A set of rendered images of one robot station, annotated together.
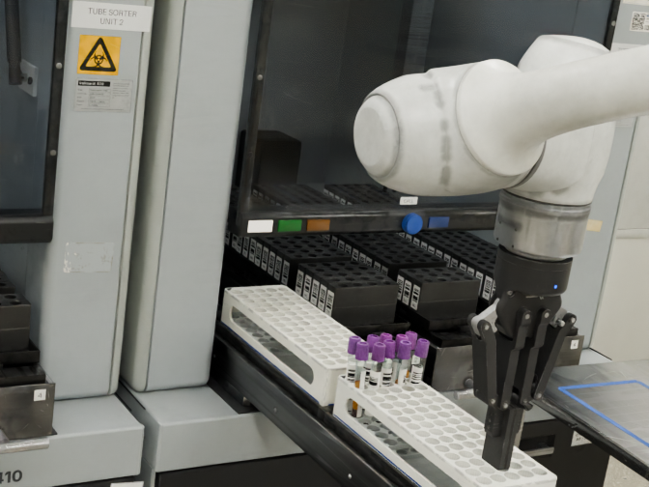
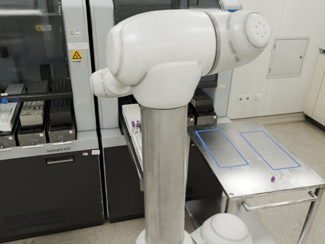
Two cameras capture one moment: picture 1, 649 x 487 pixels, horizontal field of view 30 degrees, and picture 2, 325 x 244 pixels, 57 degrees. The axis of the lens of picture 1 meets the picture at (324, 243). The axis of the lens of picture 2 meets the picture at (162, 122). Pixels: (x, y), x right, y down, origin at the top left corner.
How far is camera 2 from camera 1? 0.62 m
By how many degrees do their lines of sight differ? 19
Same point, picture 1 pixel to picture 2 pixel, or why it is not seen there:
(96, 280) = (85, 105)
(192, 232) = not seen: hidden behind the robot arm
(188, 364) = (112, 123)
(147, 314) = (100, 112)
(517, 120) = (114, 83)
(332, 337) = (139, 118)
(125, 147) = (87, 75)
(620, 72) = not seen: hidden behind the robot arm
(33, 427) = (70, 138)
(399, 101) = (93, 77)
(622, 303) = (278, 95)
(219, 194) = not seen: hidden behind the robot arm
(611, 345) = (275, 106)
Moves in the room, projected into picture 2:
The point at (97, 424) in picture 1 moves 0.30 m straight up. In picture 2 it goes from (87, 137) to (82, 88)
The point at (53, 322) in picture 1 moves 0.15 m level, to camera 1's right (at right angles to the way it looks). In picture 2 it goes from (77, 114) to (101, 118)
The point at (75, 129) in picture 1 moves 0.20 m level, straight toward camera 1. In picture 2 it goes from (74, 72) to (59, 85)
